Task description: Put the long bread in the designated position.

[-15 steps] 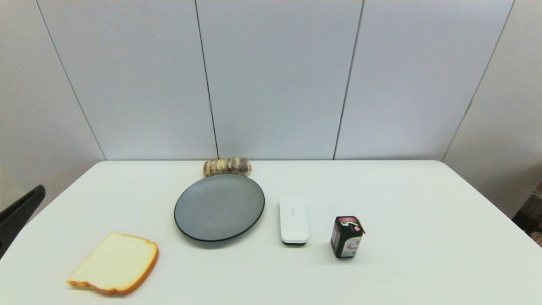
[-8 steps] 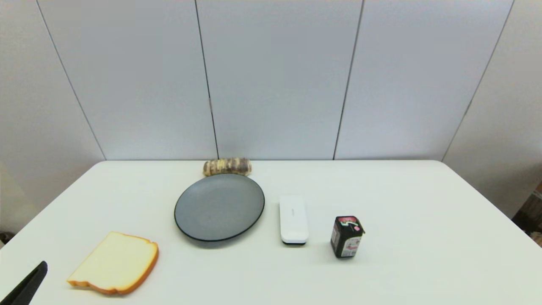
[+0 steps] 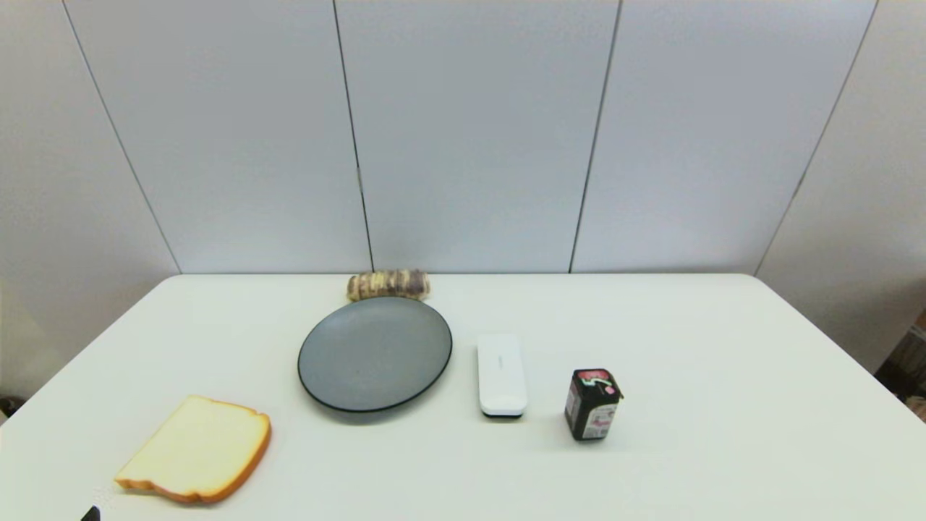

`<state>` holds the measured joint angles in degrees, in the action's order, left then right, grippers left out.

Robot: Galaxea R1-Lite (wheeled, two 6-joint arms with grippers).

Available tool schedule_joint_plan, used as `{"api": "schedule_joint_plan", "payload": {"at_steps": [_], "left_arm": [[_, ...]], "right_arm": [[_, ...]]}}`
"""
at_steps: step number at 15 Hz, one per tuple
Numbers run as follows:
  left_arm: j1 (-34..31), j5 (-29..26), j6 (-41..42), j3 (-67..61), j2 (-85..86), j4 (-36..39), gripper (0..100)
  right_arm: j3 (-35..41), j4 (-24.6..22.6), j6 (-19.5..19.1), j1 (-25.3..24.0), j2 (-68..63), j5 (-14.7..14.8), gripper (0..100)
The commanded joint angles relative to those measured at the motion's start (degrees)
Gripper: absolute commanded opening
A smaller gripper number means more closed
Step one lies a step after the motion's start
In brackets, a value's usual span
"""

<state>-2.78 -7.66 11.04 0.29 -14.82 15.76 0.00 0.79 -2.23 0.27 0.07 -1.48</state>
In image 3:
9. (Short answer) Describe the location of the long brown striped bread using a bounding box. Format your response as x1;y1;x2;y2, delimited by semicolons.
347;269;432;302

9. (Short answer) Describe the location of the white rectangular case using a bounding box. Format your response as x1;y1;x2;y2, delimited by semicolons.
477;333;529;419

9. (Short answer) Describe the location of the dark grey round plate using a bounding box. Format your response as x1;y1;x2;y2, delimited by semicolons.
298;296;454;414

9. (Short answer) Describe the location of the small black drink carton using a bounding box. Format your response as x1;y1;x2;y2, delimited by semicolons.
564;368;624;442

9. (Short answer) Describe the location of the white toast slice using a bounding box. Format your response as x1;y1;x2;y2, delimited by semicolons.
114;394;272;504

